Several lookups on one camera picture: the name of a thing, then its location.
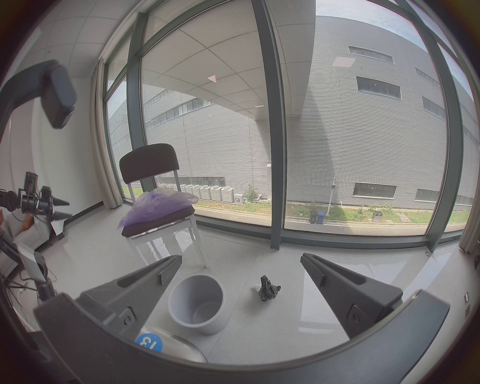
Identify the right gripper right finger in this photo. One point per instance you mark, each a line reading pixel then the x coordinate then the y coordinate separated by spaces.
pixel 356 300

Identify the crumpled black plastic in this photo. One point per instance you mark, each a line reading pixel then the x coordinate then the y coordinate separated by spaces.
pixel 268 290

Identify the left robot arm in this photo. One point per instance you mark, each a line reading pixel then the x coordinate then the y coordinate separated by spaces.
pixel 7 198

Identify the purple plastic bag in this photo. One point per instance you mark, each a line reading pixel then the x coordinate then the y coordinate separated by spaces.
pixel 157 208

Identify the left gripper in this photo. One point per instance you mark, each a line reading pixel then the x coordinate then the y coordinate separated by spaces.
pixel 35 204

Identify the dark padded white-legged chair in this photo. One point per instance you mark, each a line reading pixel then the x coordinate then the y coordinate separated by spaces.
pixel 148 161

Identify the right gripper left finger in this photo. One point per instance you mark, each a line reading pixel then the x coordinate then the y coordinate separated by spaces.
pixel 131 296

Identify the window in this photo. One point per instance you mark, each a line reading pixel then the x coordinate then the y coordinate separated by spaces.
pixel 337 131

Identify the white trash bin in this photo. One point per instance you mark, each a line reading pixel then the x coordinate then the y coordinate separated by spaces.
pixel 180 300

